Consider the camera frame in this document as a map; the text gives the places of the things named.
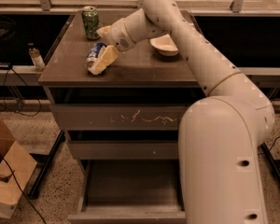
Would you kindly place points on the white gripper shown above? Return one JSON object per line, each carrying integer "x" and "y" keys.
{"x": 119, "y": 34}

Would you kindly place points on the blue pepsi can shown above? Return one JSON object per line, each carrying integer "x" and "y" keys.
{"x": 93, "y": 54}

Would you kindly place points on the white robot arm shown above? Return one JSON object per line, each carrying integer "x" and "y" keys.
{"x": 219, "y": 136}

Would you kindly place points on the green soda can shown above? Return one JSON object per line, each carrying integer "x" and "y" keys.
{"x": 91, "y": 22}

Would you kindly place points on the top drawer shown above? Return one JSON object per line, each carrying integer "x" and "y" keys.
{"x": 117, "y": 117}

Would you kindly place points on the middle drawer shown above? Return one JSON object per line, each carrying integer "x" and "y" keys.
{"x": 123, "y": 150}

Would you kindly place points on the open bottom drawer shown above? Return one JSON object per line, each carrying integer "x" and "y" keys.
{"x": 130, "y": 192}

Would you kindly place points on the white paper bowl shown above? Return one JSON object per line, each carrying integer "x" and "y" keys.
{"x": 164, "y": 45}

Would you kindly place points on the small bottle on ledge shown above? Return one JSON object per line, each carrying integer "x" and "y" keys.
{"x": 36, "y": 57}

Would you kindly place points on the black device on ledge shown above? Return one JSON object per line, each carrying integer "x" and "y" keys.
{"x": 5, "y": 66}

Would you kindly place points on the cardboard box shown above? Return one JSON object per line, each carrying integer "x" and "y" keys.
{"x": 16, "y": 169}

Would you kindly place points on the black left table leg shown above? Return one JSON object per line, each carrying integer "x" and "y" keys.
{"x": 44, "y": 161}

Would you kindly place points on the black table leg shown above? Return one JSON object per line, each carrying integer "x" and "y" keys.
{"x": 273, "y": 163}
{"x": 44, "y": 161}

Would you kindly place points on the black right table leg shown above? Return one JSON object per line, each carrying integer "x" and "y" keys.
{"x": 273, "y": 163}

